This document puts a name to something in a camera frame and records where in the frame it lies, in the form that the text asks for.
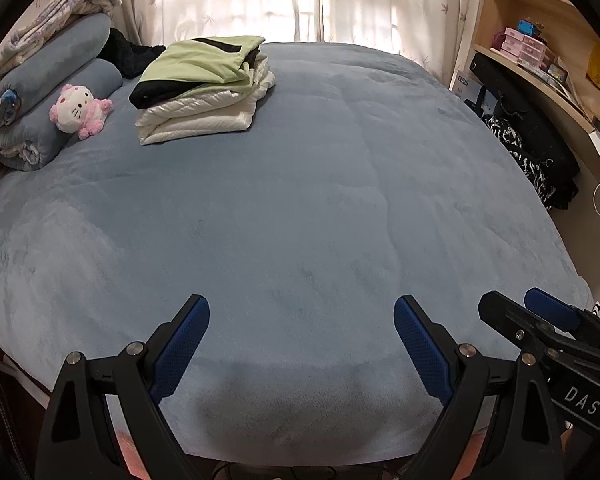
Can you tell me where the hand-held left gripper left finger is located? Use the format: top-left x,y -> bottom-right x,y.
34,294 -> 211,480

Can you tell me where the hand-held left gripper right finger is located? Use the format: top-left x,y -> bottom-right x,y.
393,295 -> 566,480

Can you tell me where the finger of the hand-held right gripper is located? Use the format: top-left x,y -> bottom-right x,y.
524,287 -> 600,356
478,291 -> 561,361

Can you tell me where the light green black jacket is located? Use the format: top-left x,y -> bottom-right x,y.
130,35 -> 268,110

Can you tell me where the black white zebra cloth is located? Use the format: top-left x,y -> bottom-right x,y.
481,114 -> 556,208

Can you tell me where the blue bed blanket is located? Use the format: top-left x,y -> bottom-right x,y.
0,42 -> 595,466

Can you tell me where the long black bag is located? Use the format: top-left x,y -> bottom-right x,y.
469,52 -> 581,211

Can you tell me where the white cardboard box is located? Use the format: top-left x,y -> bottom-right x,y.
452,70 -> 486,108

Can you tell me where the colourful printed box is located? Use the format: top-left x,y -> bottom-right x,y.
545,57 -> 571,83

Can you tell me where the white puffer jacket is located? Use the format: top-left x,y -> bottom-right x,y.
135,52 -> 277,147

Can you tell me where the stack of pink boxes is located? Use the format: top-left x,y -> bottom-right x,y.
500,27 -> 548,68

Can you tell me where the pink white cat plush toy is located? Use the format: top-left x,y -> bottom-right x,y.
49,84 -> 113,141

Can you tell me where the wooden bookshelf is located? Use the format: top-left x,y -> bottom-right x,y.
450,0 -> 600,171

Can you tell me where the black fuzzy cloth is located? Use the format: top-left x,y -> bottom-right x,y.
97,27 -> 167,80

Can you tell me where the blue cartoon plush toy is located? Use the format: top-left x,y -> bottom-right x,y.
0,87 -> 21,123

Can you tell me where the white leaf print curtain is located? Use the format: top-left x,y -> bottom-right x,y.
322,0 -> 486,91
75,0 -> 326,51

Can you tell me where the floral patterned blanket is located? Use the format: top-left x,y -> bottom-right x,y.
0,0 -> 123,96

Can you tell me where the black braided cable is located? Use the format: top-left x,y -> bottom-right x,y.
0,340 -> 33,480

